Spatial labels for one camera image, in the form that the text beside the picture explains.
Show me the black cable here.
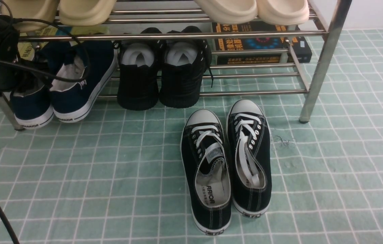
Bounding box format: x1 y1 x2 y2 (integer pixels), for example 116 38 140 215
0 0 91 84

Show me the black box with print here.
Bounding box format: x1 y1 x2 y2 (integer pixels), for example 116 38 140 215
212 21 312 65

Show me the black canvas sneaker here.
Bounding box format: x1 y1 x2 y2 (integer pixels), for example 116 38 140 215
179 109 232 235
225 99 272 218

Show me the left black canvas sneaker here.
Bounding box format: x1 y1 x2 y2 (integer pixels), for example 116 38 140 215
179 109 232 235

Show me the right black knit shoe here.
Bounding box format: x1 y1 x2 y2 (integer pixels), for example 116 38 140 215
159 39 213 108

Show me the beige slipper far left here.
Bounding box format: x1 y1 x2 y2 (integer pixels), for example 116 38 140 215
4 0 60 33

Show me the black thread tuft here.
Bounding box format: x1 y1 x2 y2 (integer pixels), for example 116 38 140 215
272 135 292 148

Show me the navy sneaker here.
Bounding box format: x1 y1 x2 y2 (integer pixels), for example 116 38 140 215
49 40 118 123
9 41 73 129

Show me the black knit shoe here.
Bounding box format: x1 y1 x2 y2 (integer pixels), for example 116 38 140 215
114 40 166 111
159 39 213 108

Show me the beige slipper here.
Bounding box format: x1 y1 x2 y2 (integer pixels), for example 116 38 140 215
58 0 117 26
4 0 60 33

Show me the green checkered floor mat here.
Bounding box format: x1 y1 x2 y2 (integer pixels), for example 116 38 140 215
0 29 383 244

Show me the left black knit shoe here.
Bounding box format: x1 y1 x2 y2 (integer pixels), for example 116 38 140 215
114 40 166 111

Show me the cream slipper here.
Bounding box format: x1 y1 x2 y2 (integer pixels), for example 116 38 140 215
256 0 310 26
194 0 258 24

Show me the cream slipper far right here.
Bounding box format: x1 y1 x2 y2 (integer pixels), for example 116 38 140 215
256 0 310 26

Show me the yellow green book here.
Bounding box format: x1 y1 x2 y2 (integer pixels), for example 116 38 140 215
17 26 110 61

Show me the right black canvas sneaker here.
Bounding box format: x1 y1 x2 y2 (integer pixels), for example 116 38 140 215
225 99 272 218

